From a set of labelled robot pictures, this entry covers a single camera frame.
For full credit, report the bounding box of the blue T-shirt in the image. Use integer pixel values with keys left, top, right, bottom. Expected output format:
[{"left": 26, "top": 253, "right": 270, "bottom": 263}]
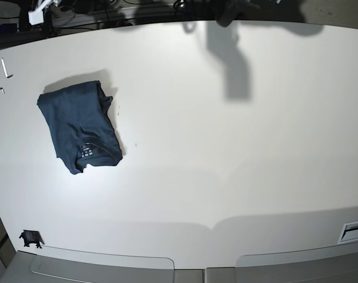
[{"left": 37, "top": 81, "right": 123, "bottom": 175}]

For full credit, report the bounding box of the black table clamp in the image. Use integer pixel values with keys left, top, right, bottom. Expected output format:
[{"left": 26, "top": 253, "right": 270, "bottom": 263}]
[{"left": 19, "top": 230, "right": 45, "bottom": 249}]

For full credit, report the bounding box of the upper hex key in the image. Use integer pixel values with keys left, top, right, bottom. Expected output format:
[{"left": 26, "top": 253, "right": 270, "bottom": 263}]
[{"left": 1, "top": 58, "right": 13, "bottom": 78}]

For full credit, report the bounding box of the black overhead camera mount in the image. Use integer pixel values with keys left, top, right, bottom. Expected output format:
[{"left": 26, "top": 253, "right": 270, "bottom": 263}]
[{"left": 214, "top": 0, "right": 244, "bottom": 27}]

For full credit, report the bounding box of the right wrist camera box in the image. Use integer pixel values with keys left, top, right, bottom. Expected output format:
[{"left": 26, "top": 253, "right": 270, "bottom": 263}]
[{"left": 28, "top": 10, "right": 44, "bottom": 25}]

